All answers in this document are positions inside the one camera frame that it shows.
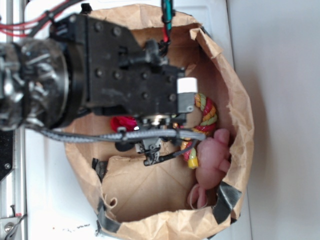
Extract aluminium frame rail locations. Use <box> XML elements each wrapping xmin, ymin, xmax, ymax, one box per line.
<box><xmin>0</xmin><ymin>0</ymin><xmax>28</xmax><ymax>240</ymax></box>

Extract red and black wires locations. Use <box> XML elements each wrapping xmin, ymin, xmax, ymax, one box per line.
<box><xmin>0</xmin><ymin>0</ymin><xmax>83</xmax><ymax>38</ymax></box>

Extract red paper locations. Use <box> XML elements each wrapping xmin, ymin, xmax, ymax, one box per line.
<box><xmin>110</xmin><ymin>116</ymin><xmax>138</xmax><ymax>132</ymax></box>

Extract brown paper bag tray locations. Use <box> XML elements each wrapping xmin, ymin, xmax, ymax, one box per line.
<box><xmin>65</xmin><ymin>12</ymin><xmax>255</xmax><ymax>240</ymax></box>

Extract pink plush mouse toy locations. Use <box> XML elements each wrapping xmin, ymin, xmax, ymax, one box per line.
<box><xmin>187</xmin><ymin>128</ymin><xmax>231</xmax><ymax>210</ymax></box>

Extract black bracket plate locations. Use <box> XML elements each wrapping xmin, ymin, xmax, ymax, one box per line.
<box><xmin>0</xmin><ymin>131</ymin><xmax>14</xmax><ymax>181</ymax></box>

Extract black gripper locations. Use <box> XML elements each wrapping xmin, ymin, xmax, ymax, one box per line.
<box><xmin>49</xmin><ymin>14</ymin><xmax>198</xmax><ymax>124</ymax></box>

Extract multicolour twisted rope toy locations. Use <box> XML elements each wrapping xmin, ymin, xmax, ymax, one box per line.
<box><xmin>180</xmin><ymin>93</ymin><xmax>218</xmax><ymax>170</ymax></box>

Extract grey braided cable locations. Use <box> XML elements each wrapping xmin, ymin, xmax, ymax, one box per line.
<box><xmin>27</xmin><ymin>119</ymin><xmax>207</xmax><ymax>145</ymax></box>

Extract red green hanging cable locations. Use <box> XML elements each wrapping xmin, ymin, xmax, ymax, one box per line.
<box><xmin>159</xmin><ymin>0</ymin><xmax>176</xmax><ymax>46</ymax></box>

